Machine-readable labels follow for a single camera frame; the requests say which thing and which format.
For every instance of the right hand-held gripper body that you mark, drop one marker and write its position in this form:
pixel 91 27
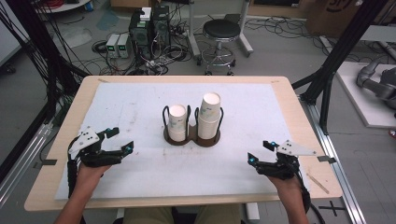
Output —
pixel 285 166

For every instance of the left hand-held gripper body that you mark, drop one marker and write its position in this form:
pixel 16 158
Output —
pixel 85 141

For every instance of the person's right hand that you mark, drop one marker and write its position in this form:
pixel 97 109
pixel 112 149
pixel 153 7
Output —
pixel 288 186

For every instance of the person's left hand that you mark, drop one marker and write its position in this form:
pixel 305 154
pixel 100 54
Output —
pixel 88 175

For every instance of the white foam mat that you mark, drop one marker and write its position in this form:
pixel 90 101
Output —
pixel 140 177

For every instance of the thin wooden stick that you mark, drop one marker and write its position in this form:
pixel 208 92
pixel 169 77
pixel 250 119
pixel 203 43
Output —
pixel 317 183

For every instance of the white printed paper cup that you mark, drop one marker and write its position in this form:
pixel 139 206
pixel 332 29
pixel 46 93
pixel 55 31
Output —
pixel 208 122
pixel 177 116
pixel 208 132
pixel 210 104
pixel 176 135

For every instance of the white table leg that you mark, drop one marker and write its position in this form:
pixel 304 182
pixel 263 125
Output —
pixel 252 211

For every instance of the brown double cup holder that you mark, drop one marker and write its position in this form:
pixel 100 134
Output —
pixel 191 139

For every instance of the person's khaki trousers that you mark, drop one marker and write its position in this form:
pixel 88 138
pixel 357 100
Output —
pixel 146 216

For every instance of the grey bench power supply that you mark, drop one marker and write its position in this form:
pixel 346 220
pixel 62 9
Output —
pixel 124 46
pixel 112 46

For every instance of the white floor board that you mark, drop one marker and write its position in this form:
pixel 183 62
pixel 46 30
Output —
pixel 361 105

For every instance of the black computer tower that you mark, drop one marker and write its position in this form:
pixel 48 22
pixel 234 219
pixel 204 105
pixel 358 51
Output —
pixel 152 31

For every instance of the small white box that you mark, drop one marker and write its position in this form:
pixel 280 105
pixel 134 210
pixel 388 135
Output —
pixel 145 14

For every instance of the black round stool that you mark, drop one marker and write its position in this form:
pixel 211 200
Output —
pixel 221 29

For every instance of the blue tape roll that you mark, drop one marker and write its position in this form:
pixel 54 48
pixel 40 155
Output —
pixel 89 6

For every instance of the cardboard box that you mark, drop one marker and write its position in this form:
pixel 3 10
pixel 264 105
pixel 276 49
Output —
pixel 342 15

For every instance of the aluminium floor rail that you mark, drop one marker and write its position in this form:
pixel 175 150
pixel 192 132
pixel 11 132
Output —
pixel 337 155
pixel 21 161

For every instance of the black metal frame post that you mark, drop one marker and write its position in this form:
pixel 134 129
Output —
pixel 339 53
pixel 43 53

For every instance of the white metal stand frame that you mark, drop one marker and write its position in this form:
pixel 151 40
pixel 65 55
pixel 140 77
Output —
pixel 244 37

